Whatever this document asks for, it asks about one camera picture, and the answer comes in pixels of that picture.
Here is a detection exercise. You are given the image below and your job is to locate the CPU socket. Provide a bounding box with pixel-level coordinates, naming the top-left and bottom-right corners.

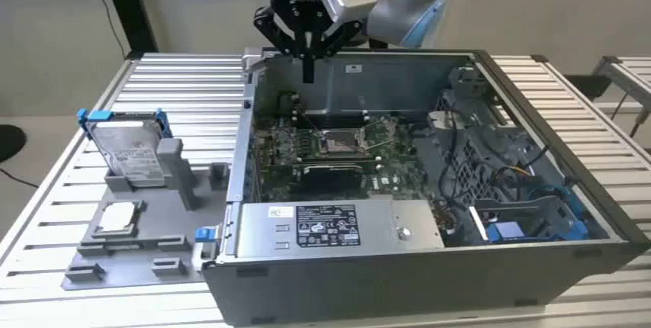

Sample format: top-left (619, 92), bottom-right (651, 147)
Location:
top-left (318, 127), bottom-right (364, 155)

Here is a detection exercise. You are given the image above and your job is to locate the black box beyond table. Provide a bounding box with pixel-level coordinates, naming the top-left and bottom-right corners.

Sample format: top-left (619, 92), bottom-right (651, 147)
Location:
top-left (562, 74), bottom-right (611, 100)

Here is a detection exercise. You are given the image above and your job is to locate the grey metal drive cage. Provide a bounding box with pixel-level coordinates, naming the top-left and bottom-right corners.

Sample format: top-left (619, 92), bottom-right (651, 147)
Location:
top-left (412, 64), bottom-right (566, 207)

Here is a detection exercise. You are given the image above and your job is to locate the black RAM slot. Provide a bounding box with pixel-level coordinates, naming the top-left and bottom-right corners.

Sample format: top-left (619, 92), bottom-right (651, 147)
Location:
top-left (296, 111), bottom-right (371, 125)
top-left (296, 153), bottom-right (383, 165)

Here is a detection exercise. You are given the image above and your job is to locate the yellow and black wire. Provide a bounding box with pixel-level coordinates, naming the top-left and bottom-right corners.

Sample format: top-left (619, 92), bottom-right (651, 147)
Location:
top-left (495, 165), bottom-right (544, 207)

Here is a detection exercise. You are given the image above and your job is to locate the thin black wall cable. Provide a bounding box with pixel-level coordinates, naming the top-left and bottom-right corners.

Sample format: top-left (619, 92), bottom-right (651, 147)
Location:
top-left (85, 0), bottom-right (127, 59)

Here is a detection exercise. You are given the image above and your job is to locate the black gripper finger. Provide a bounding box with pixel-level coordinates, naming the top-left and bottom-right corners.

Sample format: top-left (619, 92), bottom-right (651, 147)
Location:
top-left (308, 18), bottom-right (366, 84)
top-left (252, 5), bottom-right (311, 84)

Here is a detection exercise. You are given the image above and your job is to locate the blue case latch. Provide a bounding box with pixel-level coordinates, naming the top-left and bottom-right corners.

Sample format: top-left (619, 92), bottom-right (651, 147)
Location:
top-left (195, 227), bottom-right (218, 246)

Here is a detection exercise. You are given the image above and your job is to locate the grey power supply unit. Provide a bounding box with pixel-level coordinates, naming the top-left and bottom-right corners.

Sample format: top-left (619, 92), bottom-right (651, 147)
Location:
top-left (235, 198), bottom-right (447, 259)

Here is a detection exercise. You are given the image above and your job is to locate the black floor cable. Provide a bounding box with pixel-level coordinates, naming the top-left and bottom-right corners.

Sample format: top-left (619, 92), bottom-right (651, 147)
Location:
top-left (0, 167), bottom-right (41, 188)

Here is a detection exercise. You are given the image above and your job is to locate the black graphics card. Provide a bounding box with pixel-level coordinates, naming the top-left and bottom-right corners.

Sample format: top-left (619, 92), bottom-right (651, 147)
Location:
top-left (292, 165), bottom-right (367, 201)

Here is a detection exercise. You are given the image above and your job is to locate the open black PC case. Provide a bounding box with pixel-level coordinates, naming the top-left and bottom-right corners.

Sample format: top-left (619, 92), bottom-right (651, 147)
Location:
top-left (202, 47), bottom-right (651, 327)

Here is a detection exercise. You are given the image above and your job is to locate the black upright post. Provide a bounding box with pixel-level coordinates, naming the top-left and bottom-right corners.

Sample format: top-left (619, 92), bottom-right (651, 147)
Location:
top-left (97, 0), bottom-right (160, 58)

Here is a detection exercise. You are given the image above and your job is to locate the black round chair base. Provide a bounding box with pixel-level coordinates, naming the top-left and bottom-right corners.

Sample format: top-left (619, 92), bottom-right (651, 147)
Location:
top-left (0, 124), bottom-right (28, 163)

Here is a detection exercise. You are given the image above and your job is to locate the silver CPU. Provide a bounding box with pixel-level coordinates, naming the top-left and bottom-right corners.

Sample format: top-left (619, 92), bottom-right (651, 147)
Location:
top-left (97, 201), bottom-right (143, 235)

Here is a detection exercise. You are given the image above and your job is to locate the grey parts rack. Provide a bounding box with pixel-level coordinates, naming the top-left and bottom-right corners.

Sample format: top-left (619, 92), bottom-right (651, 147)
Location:
top-left (60, 139), bottom-right (234, 291)

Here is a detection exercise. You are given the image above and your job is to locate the thin metal locking lever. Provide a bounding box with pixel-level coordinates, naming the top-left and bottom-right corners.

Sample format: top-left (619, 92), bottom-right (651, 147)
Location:
top-left (296, 108), bottom-right (327, 137)

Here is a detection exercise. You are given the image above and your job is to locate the blue wire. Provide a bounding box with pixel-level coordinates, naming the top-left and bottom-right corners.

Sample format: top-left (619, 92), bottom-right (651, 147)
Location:
top-left (528, 182), bottom-right (582, 226)

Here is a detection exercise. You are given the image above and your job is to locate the hard disk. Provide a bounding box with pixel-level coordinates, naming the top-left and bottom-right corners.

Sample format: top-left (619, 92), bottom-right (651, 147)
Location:
top-left (75, 108), bottom-right (175, 192)

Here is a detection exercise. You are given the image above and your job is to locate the metal socket cover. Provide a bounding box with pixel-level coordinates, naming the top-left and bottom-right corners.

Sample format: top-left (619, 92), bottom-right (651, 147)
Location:
top-left (362, 117), bottom-right (402, 150)

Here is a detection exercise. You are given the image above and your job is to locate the green motherboard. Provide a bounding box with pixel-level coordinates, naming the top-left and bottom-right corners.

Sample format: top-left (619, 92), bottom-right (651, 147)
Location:
top-left (251, 112), bottom-right (442, 205)

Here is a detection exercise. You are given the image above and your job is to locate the empty blue disk carrier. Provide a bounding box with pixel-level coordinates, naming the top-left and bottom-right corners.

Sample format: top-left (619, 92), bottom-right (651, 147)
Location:
top-left (486, 220), bottom-right (591, 244)

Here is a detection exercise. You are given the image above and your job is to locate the metal slat side table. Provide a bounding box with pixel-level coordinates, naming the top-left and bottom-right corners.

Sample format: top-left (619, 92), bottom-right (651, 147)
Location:
top-left (592, 55), bottom-right (651, 138)

